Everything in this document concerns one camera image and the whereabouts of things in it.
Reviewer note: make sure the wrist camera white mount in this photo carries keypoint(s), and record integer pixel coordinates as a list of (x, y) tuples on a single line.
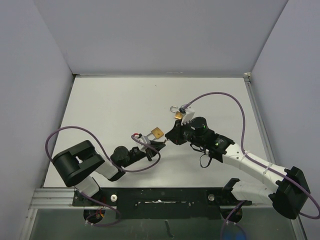
[(142, 142), (187, 114)]

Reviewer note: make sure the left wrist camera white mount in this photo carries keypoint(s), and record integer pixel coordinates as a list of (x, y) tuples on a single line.
[(142, 142)]

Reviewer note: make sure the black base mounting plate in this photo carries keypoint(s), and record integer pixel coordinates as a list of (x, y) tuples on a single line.
[(171, 203)]

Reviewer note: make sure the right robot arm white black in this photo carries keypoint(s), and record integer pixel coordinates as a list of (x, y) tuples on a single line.
[(284, 189)]

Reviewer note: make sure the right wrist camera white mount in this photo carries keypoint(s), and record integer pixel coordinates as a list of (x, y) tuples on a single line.
[(187, 114)]

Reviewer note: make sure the small brass padlock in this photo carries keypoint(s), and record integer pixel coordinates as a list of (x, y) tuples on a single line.
[(177, 114)]

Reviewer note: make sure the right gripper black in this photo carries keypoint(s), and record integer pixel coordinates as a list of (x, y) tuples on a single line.
[(175, 135)]

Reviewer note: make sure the long shackle brass padlock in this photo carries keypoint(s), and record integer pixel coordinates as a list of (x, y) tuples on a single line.
[(155, 134)]

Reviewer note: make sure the aluminium frame rail right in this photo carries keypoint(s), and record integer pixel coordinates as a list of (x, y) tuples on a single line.
[(298, 228)]

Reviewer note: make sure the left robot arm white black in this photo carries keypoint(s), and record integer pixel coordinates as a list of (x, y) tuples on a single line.
[(76, 163)]

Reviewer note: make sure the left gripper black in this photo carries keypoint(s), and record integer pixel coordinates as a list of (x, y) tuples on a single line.
[(157, 145)]

